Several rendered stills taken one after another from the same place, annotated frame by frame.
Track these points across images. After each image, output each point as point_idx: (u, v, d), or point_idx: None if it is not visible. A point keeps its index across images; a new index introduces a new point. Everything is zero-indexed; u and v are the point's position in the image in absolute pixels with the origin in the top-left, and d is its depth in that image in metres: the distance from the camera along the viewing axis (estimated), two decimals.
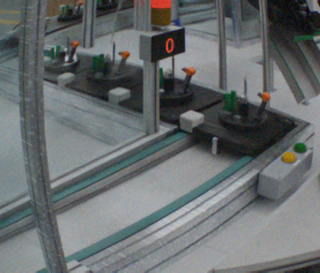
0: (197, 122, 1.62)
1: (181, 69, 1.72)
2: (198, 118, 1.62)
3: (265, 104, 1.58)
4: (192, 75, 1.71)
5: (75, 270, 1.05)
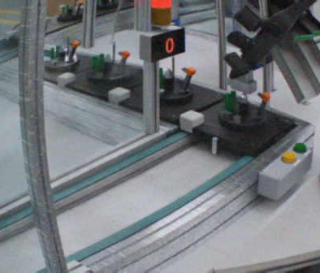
0: (197, 122, 1.62)
1: (181, 69, 1.72)
2: (198, 118, 1.62)
3: (265, 104, 1.58)
4: (192, 75, 1.71)
5: (75, 270, 1.05)
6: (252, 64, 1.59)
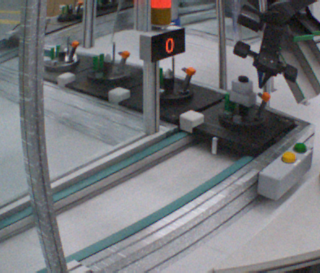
0: (197, 122, 1.62)
1: (181, 69, 1.72)
2: (198, 118, 1.62)
3: (265, 104, 1.58)
4: (192, 75, 1.71)
5: (75, 270, 1.05)
6: None
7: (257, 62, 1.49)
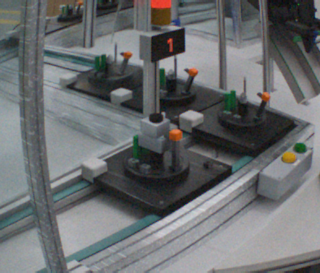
0: (99, 171, 1.39)
1: (257, 94, 1.57)
2: (99, 166, 1.39)
3: (179, 145, 1.35)
4: (267, 101, 1.56)
5: (75, 270, 1.05)
6: None
7: None
